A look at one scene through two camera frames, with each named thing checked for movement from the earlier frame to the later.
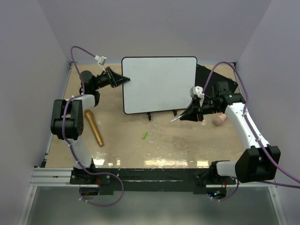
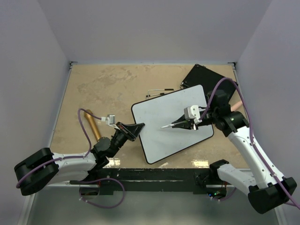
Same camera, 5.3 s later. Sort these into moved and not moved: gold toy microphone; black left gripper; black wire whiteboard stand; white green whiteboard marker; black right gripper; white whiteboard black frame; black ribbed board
Moved: black wire whiteboard stand; black right gripper; white whiteboard black frame; white green whiteboard marker; black left gripper
Not moved: black ribbed board; gold toy microphone
